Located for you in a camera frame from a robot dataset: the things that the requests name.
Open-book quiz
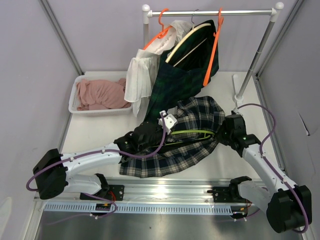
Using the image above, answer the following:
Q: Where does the dark green plaid skirt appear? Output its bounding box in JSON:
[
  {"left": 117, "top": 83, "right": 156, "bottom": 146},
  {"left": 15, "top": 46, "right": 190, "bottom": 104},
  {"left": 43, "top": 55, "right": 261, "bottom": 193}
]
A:
[{"left": 141, "top": 19, "right": 220, "bottom": 126}]

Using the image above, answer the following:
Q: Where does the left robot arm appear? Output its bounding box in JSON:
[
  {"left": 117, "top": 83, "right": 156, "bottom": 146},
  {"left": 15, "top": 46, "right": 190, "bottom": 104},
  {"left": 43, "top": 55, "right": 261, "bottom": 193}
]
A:
[{"left": 31, "top": 120, "right": 173, "bottom": 200}]

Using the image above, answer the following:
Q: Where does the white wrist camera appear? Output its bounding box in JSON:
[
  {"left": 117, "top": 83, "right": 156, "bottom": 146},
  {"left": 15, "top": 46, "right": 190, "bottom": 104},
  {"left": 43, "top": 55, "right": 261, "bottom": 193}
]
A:
[
  {"left": 231, "top": 107, "right": 243, "bottom": 116},
  {"left": 158, "top": 110, "right": 178, "bottom": 135}
]

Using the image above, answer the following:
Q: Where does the purple cable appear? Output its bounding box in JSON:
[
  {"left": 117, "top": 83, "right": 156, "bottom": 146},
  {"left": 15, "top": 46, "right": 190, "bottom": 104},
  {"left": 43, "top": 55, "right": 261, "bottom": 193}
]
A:
[
  {"left": 26, "top": 111, "right": 168, "bottom": 221},
  {"left": 232, "top": 103, "right": 311, "bottom": 235}
]

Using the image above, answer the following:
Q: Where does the empty orange hanger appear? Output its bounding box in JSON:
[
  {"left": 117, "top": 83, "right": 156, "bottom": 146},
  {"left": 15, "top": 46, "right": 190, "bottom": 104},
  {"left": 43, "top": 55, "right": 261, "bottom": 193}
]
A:
[{"left": 203, "top": 7, "right": 224, "bottom": 87}]

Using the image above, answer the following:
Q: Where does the lime green hanger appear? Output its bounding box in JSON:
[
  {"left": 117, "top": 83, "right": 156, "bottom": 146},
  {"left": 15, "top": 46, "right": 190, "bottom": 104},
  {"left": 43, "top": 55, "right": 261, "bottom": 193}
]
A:
[{"left": 162, "top": 129, "right": 216, "bottom": 147}]

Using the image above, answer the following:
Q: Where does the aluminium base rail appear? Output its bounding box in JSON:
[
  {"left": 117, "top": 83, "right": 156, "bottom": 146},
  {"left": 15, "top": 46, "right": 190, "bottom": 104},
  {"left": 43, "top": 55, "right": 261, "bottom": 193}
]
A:
[{"left": 33, "top": 177, "right": 283, "bottom": 206}]

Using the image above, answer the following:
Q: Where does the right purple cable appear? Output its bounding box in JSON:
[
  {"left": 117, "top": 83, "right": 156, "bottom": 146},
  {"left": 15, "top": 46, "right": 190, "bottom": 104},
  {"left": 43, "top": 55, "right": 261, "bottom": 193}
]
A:
[{"left": 232, "top": 103, "right": 311, "bottom": 235}]

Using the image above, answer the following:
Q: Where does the cream hanger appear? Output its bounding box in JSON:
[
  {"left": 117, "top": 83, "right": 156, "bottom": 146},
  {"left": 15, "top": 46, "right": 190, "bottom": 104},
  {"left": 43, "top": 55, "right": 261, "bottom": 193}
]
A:
[{"left": 165, "top": 20, "right": 216, "bottom": 69}]

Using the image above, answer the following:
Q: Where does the white ruffled dress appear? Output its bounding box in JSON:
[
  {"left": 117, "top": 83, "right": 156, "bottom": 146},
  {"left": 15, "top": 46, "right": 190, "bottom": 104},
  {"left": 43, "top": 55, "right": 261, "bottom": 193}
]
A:
[{"left": 124, "top": 20, "right": 193, "bottom": 117}]

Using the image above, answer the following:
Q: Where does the slotted cable duct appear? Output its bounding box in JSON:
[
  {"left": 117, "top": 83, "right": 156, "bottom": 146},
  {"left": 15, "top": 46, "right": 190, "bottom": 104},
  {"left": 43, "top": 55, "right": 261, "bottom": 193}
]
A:
[{"left": 44, "top": 202, "right": 233, "bottom": 216}]

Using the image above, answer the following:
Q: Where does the navy white plaid skirt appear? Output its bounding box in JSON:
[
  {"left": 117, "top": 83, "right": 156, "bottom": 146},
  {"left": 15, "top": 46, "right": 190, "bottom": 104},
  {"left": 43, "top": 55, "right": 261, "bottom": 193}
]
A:
[{"left": 119, "top": 96, "right": 225, "bottom": 178}]

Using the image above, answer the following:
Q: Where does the pink garment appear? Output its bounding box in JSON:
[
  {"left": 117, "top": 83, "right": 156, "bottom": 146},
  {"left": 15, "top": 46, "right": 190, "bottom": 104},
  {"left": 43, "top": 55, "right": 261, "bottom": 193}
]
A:
[{"left": 76, "top": 78, "right": 131, "bottom": 111}]

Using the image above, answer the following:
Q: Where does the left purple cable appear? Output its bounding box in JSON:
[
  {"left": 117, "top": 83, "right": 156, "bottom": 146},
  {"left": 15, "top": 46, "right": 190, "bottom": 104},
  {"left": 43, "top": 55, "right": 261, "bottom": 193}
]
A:
[{"left": 26, "top": 111, "right": 168, "bottom": 221}]

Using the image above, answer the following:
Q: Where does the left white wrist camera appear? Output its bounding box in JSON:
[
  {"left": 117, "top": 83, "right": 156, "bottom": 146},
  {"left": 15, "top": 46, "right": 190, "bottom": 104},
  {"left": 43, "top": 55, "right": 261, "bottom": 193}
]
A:
[{"left": 158, "top": 110, "right": 178, "bottom": 135}]

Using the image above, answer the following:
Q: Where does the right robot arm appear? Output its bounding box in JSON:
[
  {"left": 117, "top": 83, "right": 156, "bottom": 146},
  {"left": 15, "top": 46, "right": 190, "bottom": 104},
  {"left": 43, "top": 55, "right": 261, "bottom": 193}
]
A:
[{"left": 216, "top": 114, "right": 312, "bottom": 233}]

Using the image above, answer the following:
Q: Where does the white clothes rack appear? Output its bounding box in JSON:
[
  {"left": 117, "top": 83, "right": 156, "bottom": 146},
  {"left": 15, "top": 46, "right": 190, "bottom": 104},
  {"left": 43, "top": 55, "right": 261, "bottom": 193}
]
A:
[{"left": 141, "top": 1, "right": 285, "bottom": 111}]

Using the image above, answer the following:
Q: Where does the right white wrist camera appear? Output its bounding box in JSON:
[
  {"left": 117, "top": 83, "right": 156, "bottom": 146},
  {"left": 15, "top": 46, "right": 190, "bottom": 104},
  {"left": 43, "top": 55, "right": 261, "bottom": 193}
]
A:
[{"left": 231, "top": 107, "right": 243, "bottom": 116}]

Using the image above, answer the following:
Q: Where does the orange hanger with dress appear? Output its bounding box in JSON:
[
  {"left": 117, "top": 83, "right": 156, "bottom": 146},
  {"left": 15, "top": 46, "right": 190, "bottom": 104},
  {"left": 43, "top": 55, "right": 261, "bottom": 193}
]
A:
[{"left": 142, "top": 8, "right": 175, "bottom": 50}]

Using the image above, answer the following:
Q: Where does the white plastic basket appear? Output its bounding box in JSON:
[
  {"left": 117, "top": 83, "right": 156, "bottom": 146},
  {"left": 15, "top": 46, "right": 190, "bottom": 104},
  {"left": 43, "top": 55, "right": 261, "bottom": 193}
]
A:
[{"left": 68, "top": 71, "right": 133, "bottom": 117}]

